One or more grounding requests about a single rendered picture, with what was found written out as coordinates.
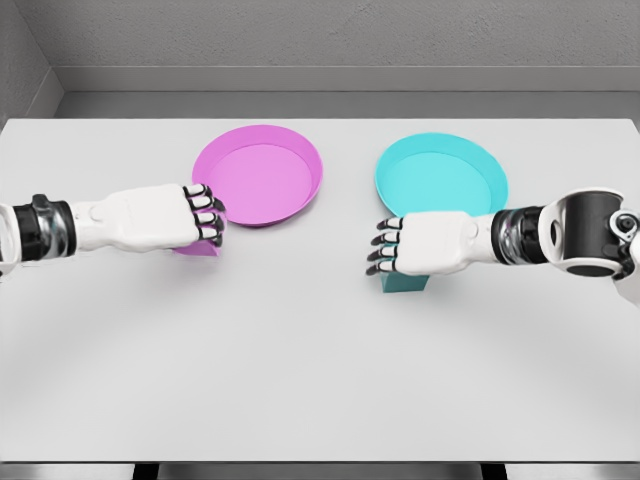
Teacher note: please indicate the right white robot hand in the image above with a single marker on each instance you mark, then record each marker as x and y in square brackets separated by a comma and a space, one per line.
[430, 242]

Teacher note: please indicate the pink block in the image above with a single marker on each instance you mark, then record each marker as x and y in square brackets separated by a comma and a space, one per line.
[200, 249]

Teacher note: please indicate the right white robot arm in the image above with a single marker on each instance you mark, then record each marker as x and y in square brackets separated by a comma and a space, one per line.
[565, 232]

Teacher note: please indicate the pink round plate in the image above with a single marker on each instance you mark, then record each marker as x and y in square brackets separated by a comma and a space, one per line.
[260, 175]

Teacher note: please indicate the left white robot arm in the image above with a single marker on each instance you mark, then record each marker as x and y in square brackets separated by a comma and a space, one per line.
[50, 227]

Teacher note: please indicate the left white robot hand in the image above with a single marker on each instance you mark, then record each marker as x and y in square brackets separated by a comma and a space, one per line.
[150, 215]

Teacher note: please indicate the teal block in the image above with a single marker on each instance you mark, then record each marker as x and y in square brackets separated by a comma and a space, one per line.
[402, 283]

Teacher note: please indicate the cyan round plate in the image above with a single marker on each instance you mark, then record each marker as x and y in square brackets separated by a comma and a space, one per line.
[440, 172]

